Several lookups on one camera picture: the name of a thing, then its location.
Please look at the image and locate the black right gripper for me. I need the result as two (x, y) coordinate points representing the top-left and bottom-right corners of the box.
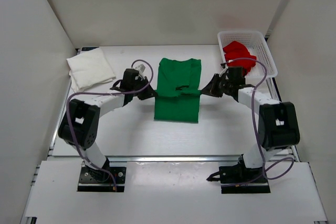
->
(201, 74), (234, 99)

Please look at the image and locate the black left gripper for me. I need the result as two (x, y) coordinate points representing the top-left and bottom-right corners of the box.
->
(131, 76), (157, 100)

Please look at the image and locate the green t shirt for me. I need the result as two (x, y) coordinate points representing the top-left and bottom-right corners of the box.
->
(154, 58), (202, 123)

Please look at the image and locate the white t shirt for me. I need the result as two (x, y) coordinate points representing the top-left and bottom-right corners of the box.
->
(67, 48), (116, 93)

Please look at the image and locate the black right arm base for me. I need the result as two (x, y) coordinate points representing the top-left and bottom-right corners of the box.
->
(206, 160), (271, 194)

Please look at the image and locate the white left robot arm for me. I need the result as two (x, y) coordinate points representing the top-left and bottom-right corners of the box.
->
(58, 64), (158, 182)

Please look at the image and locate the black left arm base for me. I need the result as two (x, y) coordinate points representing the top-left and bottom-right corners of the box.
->
(77, 164), (127, 193)

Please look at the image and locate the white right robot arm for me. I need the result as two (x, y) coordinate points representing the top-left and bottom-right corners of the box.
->
(201, 67), (300, 182)

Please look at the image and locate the red t shirt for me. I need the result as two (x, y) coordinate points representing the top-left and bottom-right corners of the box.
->
(223, 41), (257, 76)

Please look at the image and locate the white plastic basket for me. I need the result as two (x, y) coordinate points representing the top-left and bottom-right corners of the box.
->
(217, 30), (278, 78)

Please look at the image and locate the aluminium front rail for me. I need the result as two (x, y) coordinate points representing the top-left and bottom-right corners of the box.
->
(46, 151), (294, 163)

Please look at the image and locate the aluminium rail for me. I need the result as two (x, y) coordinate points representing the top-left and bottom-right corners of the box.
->
(46, 151), (294, 163)
(258, 78), (300, 155)

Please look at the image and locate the aluminium right side rail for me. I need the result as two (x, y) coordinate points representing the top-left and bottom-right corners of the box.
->
(258, 78), (300, 155)

